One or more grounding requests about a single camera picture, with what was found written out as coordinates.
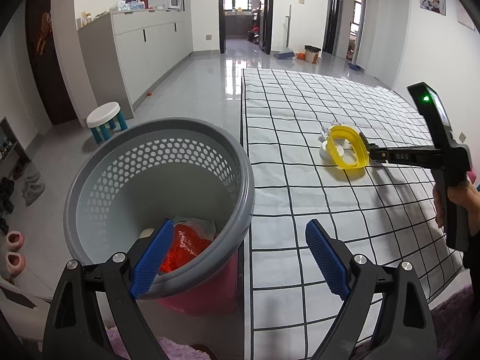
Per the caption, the red plastic bag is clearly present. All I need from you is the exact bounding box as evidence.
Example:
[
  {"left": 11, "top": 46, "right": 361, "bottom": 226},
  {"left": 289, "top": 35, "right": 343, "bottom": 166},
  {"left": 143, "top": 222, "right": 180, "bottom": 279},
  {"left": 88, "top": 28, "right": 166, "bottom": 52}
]
[{"left": 159, "top": 224, "right": 212, "bottom": 274}]

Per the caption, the yellow tape ring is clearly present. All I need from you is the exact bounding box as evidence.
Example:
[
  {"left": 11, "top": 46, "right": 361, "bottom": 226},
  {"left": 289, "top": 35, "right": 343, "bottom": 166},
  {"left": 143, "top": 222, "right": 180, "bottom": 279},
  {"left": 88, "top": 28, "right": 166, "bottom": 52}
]
[{"left": 325, "top": 125, "right": 372, "bottom": 171}]

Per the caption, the grey perforated trash basket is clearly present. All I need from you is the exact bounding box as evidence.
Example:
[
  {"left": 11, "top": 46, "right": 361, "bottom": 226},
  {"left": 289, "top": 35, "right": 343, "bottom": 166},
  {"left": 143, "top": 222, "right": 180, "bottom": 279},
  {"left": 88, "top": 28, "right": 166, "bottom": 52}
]
[{"left": 64, "top": 118, "right": 255, "bottom": 299}]

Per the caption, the right human hand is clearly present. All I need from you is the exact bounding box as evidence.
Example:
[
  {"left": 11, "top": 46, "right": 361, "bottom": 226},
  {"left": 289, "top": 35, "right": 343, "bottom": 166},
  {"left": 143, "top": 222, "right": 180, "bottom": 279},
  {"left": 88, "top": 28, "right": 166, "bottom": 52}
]
[{"left": 433, "top": 180, "right": 480, "bottom": 236}]

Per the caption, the pink stool under basket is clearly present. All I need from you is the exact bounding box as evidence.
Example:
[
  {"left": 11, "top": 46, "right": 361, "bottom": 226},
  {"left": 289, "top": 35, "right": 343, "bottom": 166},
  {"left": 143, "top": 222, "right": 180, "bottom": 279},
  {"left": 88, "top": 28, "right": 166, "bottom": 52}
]
[{"left": 156, "top": 252, "right": 239, "bottom": 316}]

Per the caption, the purple fluffy rug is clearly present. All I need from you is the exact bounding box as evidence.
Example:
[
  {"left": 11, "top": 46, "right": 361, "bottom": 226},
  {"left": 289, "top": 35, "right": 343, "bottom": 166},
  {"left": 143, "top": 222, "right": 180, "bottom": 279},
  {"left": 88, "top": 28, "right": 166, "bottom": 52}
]
[{"left": 106, "top": 328, "right": 211, "bottom": 359}]

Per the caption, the small waste bin black liner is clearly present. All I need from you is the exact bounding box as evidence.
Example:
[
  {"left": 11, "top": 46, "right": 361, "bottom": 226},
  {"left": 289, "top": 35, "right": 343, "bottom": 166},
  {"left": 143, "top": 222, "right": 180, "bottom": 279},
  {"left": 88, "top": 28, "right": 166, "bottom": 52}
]
[{"left": 304, "top": 45, "right": 321, "bottom": 64}]

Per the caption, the pink slipper near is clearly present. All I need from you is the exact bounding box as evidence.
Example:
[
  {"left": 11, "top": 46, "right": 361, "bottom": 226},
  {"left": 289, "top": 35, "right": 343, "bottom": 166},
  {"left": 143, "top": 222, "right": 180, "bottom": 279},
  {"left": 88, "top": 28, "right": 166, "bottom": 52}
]
[{"left": 6, "top": 251, "right": 26, "bottom": 278}]

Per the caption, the pink slipper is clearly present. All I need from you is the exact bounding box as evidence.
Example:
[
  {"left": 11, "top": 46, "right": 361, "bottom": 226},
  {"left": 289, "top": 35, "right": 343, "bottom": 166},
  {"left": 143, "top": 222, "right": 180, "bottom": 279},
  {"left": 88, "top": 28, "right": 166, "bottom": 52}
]
[
  {"left": 6, "top": 251, "right": 26, "bottom": 278},
  {"left": 7, "top": 231, "right": 25, "bottom": 252}
]

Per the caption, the blue dustpan with broom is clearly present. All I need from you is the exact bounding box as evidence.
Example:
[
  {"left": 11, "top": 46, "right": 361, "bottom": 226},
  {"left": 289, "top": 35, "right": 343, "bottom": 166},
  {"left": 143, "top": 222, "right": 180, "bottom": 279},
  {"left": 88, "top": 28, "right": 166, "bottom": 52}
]
[{"left": 273, "top": 5, "right": 295, "bottom": 60}]

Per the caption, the pink slipper far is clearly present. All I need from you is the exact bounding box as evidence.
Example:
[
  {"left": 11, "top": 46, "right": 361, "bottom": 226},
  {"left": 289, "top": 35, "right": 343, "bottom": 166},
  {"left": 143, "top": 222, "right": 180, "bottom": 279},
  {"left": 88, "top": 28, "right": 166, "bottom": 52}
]
[{"left": 7, "top": 231, "right": 25, "bottom": 252}]

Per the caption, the grey sneaker far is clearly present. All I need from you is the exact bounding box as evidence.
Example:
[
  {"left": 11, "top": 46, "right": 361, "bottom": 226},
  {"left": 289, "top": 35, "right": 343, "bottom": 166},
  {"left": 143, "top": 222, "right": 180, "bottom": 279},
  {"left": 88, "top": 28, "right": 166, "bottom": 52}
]
[{"left": 24, "top": 172, "right": 41, "bottom": 187}]

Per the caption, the white teal stool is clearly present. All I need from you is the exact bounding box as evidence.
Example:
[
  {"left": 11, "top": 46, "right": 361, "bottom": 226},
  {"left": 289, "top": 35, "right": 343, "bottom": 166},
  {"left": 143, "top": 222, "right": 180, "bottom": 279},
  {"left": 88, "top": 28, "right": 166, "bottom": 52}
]
[{"left": 85, "top": 102, "right": 128, "bottom": 144}]

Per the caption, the red scooter in hallway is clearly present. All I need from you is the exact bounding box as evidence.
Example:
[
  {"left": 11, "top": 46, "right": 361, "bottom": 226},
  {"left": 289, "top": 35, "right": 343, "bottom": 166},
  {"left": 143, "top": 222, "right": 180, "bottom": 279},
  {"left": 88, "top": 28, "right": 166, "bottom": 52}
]
[{"left": 247, "top": 9, "right": 260, "bottom": 44}]

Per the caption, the grey shoe rack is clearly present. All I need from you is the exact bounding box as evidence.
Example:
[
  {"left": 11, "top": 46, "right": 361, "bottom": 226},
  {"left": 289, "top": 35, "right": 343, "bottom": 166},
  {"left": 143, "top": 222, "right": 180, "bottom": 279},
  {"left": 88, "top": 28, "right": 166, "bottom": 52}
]
[{"left": 1, "top": 116, "right": 31, "bottom": 164}]

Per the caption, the white grey sideboard cabinet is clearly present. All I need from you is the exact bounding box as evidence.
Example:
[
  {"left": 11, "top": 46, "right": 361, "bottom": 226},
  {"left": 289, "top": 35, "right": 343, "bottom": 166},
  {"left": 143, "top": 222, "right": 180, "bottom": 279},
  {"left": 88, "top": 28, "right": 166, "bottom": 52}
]
[{"left": 77, "top": 10, "right": 193, "bottom": 119}]

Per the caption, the dark brown entrance door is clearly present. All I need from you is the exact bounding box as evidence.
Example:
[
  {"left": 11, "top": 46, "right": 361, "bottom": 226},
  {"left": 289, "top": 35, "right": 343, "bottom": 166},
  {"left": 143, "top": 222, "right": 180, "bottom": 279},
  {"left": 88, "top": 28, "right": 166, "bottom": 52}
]
[{"left": 24, "top": 0, "right": 77, "bottom": 125}]

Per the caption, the white microwave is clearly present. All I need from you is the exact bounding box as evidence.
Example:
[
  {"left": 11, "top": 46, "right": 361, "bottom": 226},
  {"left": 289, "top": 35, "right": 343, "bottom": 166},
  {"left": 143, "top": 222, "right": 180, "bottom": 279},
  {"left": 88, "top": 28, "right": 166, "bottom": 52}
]
[{"left": 148, "top": 0, "right": 182, "bottom": 10}]

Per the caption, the wall picture with child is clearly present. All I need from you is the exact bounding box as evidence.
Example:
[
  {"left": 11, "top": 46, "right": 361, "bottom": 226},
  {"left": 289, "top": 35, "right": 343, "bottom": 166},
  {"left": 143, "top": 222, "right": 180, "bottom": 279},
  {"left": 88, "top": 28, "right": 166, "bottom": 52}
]
[{"left": 420, "top": 0, "right": 446, "bottom": 16}]

